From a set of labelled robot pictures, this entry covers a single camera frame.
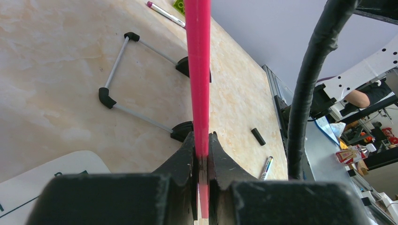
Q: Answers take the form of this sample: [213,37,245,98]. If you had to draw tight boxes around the right black whiteboard foot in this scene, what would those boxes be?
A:
[175,56,213,83]

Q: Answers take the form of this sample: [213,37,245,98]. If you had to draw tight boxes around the left black whiteboard foot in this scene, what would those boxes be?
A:
[170,121,194,143]

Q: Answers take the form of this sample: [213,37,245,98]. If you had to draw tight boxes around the whiteboard wire stand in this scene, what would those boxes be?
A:
[98,31,179,134]

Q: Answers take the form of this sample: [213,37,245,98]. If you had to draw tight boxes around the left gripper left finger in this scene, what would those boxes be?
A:
[152,132,198,225]

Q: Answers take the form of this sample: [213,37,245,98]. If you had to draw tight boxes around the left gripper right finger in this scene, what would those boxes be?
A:
[208,132,257,225]

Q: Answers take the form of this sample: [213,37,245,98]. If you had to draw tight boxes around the green whiteboard marker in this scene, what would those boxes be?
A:
[260,156,274,181]

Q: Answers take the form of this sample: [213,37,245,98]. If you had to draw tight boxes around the black whiteboard foot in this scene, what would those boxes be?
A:
[175,56,213,83]
[170,121,194,143]

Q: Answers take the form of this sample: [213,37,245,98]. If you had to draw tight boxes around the purple whiteboard marker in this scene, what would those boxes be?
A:
[146,1,186,29]

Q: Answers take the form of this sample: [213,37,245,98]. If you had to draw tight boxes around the green white chessboard mat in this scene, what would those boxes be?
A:
[0,150,110,225]

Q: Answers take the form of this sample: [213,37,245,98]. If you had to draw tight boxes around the black marker cap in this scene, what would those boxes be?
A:
[251,128,266,146]

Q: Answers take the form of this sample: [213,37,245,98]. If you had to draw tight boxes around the background clutter table items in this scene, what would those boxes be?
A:
[314,74,398,225]

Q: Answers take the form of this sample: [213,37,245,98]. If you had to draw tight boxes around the pink framed whiteboard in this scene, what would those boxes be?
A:
[184,0,211,219]

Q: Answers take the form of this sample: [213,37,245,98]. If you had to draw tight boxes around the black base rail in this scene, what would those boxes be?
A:
[274,95,290,150]

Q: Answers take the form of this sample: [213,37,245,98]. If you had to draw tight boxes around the green white toy brick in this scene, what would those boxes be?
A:
[173,0,185,15]

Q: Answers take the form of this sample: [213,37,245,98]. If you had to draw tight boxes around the person forearm in background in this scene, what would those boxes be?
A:
[344,90,371,108]

